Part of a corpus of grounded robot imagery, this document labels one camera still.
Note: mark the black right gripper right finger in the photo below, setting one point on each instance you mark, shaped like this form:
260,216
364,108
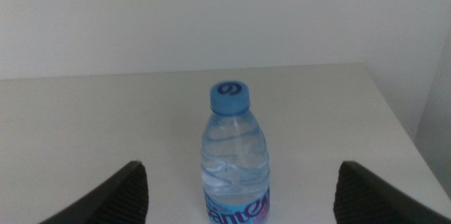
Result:
363,199

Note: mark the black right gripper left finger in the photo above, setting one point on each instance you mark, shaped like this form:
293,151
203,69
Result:
120,201

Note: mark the clear water bottle blue cap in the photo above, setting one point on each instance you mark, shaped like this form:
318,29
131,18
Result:
234,153

